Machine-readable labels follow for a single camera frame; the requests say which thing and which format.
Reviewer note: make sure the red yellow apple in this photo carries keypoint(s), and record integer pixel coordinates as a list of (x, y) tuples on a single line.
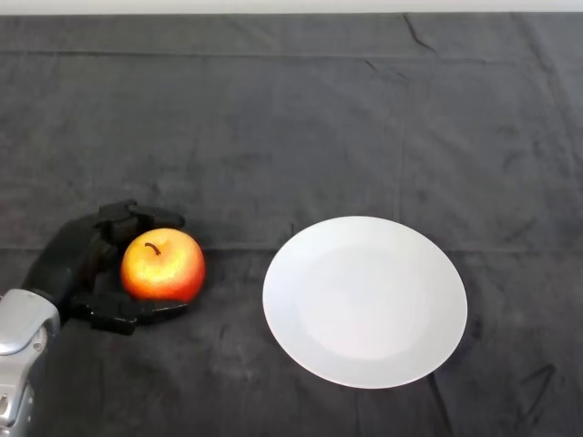
[(164, 268)]

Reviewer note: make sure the white round plate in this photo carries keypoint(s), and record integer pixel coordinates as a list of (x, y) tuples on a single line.
[(364, 305)]

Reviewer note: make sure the black cloth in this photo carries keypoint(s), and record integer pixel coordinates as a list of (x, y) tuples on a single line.
[(273, 136)]

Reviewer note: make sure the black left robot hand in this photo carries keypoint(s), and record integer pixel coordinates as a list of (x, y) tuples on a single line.
[(59, 264)]

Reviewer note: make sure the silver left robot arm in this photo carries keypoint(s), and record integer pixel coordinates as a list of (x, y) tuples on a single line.
[(20, 346)]

